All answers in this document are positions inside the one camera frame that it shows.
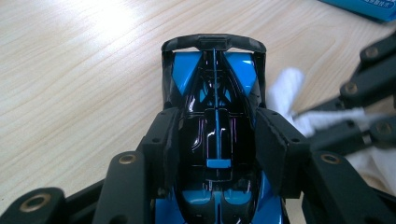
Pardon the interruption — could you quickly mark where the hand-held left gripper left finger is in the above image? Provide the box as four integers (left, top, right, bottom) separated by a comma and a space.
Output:
136, 106, 182, 200

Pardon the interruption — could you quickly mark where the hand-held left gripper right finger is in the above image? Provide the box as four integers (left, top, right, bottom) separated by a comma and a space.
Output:
254, 106, 312, 200

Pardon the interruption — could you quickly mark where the blue and black toy car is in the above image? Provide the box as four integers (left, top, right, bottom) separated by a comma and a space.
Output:
154, 33, 292, 224

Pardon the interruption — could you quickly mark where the white wet wipe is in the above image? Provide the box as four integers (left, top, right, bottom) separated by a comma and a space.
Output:
265, 67, 396, 195

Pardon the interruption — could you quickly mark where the blue wet wipes pack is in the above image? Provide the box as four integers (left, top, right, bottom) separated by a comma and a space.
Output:
317, 0, 396, 23

